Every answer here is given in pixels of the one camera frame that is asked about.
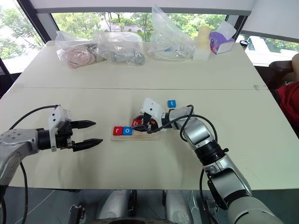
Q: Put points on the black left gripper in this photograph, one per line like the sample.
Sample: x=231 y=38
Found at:
x=64 y=135

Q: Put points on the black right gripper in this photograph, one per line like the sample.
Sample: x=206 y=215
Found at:
x=149 y=124

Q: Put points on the red letter block b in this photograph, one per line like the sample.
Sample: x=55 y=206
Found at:
x=135 y=122

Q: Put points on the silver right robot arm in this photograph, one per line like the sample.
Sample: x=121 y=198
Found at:
x=198 y=133

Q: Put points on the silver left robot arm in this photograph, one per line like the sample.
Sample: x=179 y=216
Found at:
x=21 y=142

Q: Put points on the blue letter block o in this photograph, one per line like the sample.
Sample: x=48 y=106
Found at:
x=127 y=130

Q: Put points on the wooden letter tray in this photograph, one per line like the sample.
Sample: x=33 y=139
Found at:
x=130 y=138

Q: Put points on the red letter block r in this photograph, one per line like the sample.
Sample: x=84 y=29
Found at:
x=117 y=131

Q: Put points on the blue letter block t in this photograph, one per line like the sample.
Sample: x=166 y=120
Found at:
x=172 y=103

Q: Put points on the silver robot leg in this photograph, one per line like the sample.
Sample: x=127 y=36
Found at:
x=177 y=207
x=114 y=205

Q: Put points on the dark rounded robot torso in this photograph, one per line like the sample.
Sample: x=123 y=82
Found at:
x=135 y=221

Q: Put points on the plastic bag with grey parts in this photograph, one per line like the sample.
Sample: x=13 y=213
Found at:
x=121 y=51

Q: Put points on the plastic bag with pink contents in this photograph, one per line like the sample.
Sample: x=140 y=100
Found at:
x=74 y=54

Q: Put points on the cream stacked cylinder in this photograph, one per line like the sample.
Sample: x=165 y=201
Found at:
x=203 y=37

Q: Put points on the purple and white tissue box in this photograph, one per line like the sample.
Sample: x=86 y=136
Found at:
x=220 y=42

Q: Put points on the small black round lid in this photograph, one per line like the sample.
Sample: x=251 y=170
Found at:
x=244 y=42

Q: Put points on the person in red shirt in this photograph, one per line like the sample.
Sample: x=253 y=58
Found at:
x=290 y=102

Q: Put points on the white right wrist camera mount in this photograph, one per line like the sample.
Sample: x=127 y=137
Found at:
x=151 y=107

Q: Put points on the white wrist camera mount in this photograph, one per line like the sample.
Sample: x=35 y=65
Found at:
x=151 y=107
x=57 y=115

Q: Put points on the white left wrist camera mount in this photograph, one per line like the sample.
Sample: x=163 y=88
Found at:
x=57 y=115

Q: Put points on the black bracket under table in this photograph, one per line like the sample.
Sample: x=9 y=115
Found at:
x=77 y=213

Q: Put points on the dark window post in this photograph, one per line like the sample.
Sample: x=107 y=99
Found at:
x=236 y=28
x=35 y=21

